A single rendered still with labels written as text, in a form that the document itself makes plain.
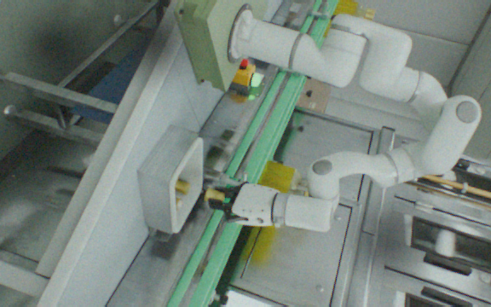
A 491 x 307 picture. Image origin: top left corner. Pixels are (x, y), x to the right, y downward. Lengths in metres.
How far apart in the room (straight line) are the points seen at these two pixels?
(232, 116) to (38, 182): 0.74
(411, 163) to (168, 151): 0.58
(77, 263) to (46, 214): 0.69
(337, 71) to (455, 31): 6.55
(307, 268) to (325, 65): 0.66
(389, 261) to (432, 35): 6.27
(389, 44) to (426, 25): 6.43
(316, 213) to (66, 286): 0.54
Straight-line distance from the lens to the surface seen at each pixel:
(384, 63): 1.11
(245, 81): 1.50
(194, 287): 1.19
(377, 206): 1.65
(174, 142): 1.08
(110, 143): 1.04
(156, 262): 1.20
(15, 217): 1.65
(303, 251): 1.46
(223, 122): 1.40
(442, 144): 1.07
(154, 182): 1.03
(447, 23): 7.53
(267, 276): 1.40
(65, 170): 1.73
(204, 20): 0.97
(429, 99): 1.17
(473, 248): 1.76
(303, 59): 1.10
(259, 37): 1.12
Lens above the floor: 1.15
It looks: 10 degrees down
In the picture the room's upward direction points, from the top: 107 degrees clockwise
